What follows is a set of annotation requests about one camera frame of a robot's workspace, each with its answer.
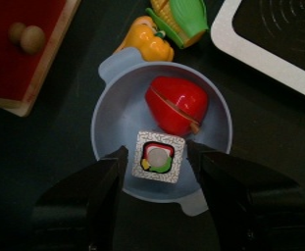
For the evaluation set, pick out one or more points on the white toy stove top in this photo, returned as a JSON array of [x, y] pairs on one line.
[[268, 45]]

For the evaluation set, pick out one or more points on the light blue toy pan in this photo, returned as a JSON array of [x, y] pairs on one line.
[[124, 111]]

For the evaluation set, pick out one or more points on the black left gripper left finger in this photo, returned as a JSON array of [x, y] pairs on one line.
[[93, 202]]

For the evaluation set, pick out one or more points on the yellow toy bell pepper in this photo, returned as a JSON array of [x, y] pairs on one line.
[[150, 40]]

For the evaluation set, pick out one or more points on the toy corn with green husk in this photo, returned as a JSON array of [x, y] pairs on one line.
[[181, 19]]

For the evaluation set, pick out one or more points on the white square sushi piece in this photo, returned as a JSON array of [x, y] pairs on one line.
[[158, 157]]

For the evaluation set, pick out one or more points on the red toy strawberry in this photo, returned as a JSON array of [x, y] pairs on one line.
[[176, 104]]

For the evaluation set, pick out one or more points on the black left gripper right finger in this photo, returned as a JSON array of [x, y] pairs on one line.
[[247, 199]]

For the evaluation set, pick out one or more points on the red wooden box with knob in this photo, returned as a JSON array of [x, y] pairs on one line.
[[15, 49]]

